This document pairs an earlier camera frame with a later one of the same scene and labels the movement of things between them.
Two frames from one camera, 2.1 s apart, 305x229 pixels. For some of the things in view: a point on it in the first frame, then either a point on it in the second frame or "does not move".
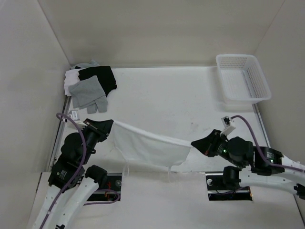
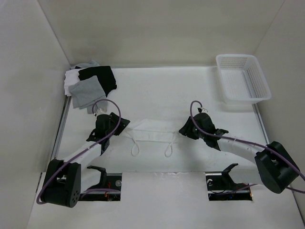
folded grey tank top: x=88 y=94 does not move
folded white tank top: x=71 y=77 does not move
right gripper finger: x=206 y=144 to x=190 y=129
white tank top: x=142 y=147 to x=153 y=130
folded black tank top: x=104 y=74 does not move
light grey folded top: x=92 y=63 does not move
